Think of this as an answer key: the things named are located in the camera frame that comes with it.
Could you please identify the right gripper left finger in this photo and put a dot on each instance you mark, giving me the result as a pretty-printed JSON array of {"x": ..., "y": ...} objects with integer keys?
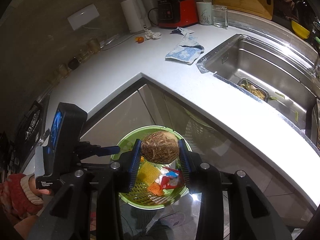
[{"x": 67, "y": 216}]

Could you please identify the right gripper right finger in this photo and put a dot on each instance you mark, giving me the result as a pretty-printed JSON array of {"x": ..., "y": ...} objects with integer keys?
[{"x": 232, "y": 197}]

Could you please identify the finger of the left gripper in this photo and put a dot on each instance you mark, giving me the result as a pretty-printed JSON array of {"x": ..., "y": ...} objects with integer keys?
[{"x": 94, "y": 154}]

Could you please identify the yellow foam fruit net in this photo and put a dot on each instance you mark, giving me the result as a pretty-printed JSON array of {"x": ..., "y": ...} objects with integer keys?
[{"x": 148, "y": 173}]

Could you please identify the orange foam fruit net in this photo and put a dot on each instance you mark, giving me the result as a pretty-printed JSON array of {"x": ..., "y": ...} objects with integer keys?
[{"x": 155, "y": 189}]

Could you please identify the red snack bag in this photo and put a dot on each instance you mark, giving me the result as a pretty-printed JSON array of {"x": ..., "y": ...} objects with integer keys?
[{"x": 169, "y": 182}]

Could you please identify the blue white milk carton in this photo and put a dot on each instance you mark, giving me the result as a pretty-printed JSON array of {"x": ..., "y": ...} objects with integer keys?
[{"x": 168, "y": 172}]

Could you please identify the red knit sleeve forearm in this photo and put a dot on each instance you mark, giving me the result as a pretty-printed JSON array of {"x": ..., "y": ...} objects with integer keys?
[{"x": 17, "y": 200}]

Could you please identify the green trash basket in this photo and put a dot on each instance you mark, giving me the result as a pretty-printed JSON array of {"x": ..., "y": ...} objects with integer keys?
[{"x": 139, "y": 196}]

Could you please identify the person's left hand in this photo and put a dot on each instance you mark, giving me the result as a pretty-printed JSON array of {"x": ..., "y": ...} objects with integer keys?
[{"x": 24, "y": 226}]

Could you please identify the amber glass jar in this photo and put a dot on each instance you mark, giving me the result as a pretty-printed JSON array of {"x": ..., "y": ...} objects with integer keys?
[{"x": 94, "y": 45}]

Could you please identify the partly peeled mandarin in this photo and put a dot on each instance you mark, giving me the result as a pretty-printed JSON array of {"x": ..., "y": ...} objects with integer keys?
[{"x": 139, "y": 39}]

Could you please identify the metal sink strainer tray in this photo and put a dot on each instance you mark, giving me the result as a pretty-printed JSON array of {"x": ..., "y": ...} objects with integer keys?
[{"x": 254, "y": 89}]

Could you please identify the crumpled white tissue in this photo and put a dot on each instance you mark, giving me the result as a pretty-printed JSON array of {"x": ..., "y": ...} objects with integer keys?
[{"x": 150, "y": 35}]

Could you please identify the stainless steel sink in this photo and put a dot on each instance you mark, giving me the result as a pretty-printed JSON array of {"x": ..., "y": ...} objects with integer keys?
[{"x": 282, "y": 82}]

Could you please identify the white electric kettle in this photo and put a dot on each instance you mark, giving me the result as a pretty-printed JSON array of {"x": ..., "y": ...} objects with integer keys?
[{"x": 135, "y": 15}]

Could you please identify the blue white dish cloth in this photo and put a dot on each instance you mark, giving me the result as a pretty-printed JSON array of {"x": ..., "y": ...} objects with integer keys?
[{"x": 187, "y": 51}]

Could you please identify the blue white sachet wrapper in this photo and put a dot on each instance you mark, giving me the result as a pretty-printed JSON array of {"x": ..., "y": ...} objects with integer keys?
[{"x": 182, "y": 31}]

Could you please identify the red black blender base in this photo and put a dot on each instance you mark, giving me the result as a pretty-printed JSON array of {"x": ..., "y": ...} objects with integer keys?
[{"x": 177, "y": 13}]

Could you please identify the white ceramic cup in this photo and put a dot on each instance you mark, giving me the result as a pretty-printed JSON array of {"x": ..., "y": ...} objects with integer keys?
[{"x": 204, "y": 10}]

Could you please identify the clear glass mug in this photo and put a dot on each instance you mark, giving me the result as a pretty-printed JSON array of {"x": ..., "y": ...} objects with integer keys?
[{"x": 220, "y": 16}]

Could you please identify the yellow bowl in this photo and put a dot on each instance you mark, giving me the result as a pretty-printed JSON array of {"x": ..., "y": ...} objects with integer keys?
[{"x": 299, "y": 30}]

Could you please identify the white wall socket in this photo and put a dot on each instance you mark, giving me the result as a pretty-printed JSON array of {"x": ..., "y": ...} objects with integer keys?
[{"x": 83, "y": 16}]

